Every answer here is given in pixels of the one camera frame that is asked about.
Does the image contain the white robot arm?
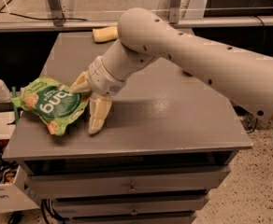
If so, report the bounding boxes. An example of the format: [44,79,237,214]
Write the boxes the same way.
[70,7,273,133]

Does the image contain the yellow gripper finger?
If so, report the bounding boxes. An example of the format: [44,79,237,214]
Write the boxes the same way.
[69,71,91,93]
[88,92,112,134]

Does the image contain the drawer knob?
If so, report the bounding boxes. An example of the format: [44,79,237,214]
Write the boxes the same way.
[127,183,137,193]
[130,209,138,216]

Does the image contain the green rice chip bag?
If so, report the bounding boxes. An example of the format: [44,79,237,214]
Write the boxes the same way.
[11,76,91,136]

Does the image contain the green stick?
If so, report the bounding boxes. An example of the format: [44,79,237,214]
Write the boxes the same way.
[12,87,19,125]

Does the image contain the black cable on shelf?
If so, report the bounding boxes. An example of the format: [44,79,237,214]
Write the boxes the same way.
[0,11,89,22]

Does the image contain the grey drawer cabinet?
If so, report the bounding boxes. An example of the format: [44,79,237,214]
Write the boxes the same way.
[2,28,253,224]

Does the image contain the top drawer knob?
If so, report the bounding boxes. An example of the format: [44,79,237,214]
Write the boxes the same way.
[127,183,137,193]

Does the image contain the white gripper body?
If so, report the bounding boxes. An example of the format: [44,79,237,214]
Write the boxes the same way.
[87,56,126,96]

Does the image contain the white cardboard box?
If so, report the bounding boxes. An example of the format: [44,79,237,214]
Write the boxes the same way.
[0,166,40,214]

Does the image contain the yellow sponge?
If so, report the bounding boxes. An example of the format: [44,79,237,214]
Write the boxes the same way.
[93,26,119,43]

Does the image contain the black cables under cabinet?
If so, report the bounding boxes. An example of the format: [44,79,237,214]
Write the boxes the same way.
[40,199,69,224]

